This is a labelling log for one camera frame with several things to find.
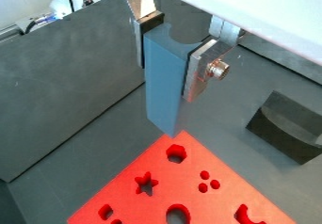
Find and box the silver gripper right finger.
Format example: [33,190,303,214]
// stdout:
[183,15,244,102]

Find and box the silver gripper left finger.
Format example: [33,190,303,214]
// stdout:
[124,0,164,68]

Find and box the blue arch block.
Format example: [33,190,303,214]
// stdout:
[143,24,202,136]

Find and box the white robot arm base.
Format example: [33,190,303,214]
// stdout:
[16,0,100,34]

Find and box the red shape sorter board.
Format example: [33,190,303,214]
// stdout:
[68,132,295,224]

